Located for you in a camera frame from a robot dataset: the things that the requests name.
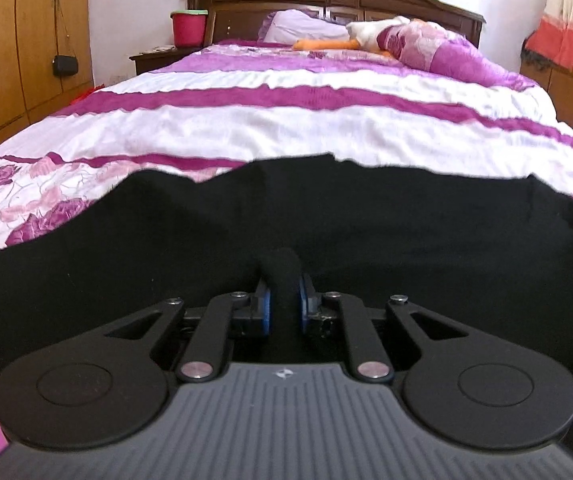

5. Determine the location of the black small garment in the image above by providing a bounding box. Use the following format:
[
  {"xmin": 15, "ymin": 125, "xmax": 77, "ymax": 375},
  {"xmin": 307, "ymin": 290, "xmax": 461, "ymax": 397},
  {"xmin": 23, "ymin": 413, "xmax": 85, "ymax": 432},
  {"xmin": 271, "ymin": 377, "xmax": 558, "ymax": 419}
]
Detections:
[{"xmin": 0, "ymin": 153, "xmax": 573, "ymax": 470}]

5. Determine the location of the pink floral bed quilt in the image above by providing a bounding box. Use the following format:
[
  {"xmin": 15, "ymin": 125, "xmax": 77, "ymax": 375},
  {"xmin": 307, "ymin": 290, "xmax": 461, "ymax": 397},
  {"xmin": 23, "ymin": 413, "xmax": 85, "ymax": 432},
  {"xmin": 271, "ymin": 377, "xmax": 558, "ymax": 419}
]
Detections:
[{"xmin": 0, "ymin": 22, "xmax": 573, "ymax": 479}]

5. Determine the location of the dark wooden nightstand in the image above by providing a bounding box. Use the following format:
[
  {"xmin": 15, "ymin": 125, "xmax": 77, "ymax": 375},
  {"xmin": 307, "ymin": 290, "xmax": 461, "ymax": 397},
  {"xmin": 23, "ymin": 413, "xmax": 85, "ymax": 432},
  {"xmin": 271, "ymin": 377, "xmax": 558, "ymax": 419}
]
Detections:
[{"xmin": 129, "ymin": 47, "xmax": 201, "ymax": 75}]

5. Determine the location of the white goose plush toy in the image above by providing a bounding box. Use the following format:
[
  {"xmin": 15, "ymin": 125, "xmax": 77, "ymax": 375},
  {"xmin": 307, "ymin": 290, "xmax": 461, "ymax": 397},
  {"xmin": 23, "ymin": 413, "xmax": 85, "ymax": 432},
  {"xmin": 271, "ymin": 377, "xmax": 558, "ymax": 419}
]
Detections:
[{"xmin": 293, "ymin": 15, "xmax": 411, "ymax": 58}]

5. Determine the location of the red bag on floor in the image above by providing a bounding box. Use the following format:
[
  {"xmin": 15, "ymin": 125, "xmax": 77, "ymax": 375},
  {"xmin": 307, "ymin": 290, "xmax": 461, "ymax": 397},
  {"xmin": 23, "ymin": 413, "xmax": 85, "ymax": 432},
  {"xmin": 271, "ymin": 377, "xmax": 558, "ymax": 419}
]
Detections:
[{"xmin": 70, "ymin": 84, "xmax": 105, "ymax": 105}]

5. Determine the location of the lilac pillow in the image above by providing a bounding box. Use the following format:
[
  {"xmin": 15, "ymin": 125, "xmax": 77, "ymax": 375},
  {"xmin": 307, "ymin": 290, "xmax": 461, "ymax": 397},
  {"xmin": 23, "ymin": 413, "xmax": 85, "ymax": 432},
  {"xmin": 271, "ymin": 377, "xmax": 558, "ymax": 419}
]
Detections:
[{"xmin": 257, "ymin": 9, "xmax": 349, "ymax": 46}]

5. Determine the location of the red plastic bucket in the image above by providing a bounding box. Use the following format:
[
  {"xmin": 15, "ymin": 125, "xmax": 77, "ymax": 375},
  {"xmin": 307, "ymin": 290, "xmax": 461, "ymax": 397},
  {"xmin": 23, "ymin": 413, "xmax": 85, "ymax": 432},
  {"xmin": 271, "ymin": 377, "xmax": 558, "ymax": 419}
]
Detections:
[{"xmin": 170, "ymin": 10, "xmax": 208, "ymax": 48}]

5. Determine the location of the dark wooden headboard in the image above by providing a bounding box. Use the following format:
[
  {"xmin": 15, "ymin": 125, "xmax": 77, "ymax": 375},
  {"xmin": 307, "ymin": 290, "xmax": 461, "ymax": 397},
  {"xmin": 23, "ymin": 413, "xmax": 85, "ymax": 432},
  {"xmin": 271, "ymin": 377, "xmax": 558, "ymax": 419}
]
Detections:
[{"xmin": 187, "ymin": 0, "xmax": 485, "ymax": 46}]

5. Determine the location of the small black bag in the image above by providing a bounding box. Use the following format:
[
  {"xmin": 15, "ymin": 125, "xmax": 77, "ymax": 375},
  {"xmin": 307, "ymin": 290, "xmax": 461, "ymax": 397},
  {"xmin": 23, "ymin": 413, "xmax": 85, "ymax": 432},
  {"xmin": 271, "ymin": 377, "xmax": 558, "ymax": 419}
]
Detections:
[{"xmin": 52, "ymin": 54, "xmax": 79, "ymax": 77}]

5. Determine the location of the wooden wardrobe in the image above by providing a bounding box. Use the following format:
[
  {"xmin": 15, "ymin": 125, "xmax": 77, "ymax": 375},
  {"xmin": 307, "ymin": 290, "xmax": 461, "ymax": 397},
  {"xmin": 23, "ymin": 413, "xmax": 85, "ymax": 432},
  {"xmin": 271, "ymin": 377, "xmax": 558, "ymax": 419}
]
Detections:
[{"xmin": 0, "ymin": 0, "xmax": 93, "ymax": 144}]

